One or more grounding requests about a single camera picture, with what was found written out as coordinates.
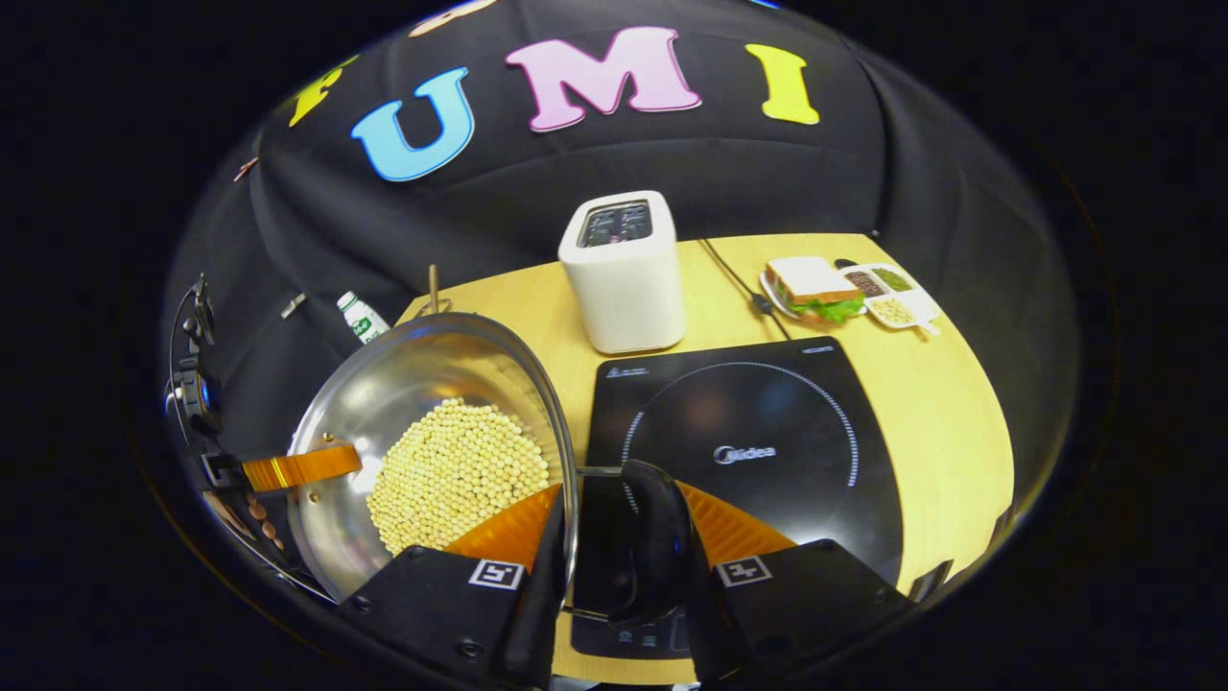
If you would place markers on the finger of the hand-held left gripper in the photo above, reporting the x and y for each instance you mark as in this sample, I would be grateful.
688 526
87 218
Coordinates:
297 467

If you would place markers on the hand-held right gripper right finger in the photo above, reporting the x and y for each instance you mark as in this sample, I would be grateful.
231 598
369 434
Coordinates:
708 638

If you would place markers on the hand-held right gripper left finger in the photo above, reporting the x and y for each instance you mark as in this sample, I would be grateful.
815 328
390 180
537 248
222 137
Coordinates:
544 614

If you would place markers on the stainless steel pot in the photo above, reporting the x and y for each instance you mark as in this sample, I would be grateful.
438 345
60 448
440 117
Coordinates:
422 374

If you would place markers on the black induction cooktop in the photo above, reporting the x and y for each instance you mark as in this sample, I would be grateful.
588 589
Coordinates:
767 413

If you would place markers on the silver cloth clip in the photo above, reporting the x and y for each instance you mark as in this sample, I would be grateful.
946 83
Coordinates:
294 305

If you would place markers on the pile of soybeans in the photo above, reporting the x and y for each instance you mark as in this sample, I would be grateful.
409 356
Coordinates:
456 475

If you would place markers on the white bottle green label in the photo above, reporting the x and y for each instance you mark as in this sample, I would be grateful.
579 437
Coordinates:
363 321

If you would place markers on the red cloth clip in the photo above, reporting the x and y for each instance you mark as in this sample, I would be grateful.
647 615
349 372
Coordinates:
247 169

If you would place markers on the white toaster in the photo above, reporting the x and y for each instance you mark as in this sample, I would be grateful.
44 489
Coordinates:
624 288

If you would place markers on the white sandwich plate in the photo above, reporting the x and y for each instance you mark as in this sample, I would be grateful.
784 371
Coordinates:
772 297

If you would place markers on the black backdrop cloth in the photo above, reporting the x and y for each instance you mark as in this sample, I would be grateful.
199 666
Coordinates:
499 182

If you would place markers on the sandwich with lettuce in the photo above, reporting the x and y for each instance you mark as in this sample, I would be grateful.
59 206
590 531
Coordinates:
811 283

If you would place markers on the white divided bean dish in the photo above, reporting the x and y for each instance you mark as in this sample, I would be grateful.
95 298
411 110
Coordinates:
897 307

